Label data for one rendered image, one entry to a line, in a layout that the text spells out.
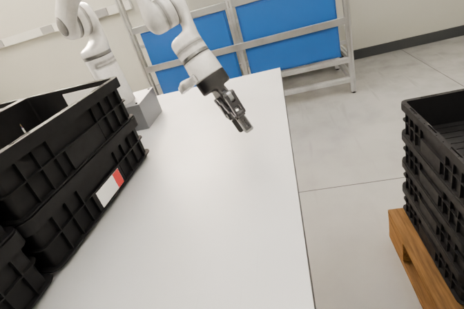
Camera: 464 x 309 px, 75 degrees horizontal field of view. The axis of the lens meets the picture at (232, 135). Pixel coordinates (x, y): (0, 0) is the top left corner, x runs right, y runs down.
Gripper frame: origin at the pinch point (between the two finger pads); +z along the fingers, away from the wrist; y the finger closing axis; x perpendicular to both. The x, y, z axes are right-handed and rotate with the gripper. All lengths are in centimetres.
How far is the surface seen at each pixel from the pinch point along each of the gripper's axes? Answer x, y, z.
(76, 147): 31.2, -5.9, -16.8
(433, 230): -30, 3, 59
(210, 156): 10.5, 3.4, 2.0
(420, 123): -41, -1, 28
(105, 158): 29.8, 1.8, -12.0
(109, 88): 20.2, 5.5, -24.9
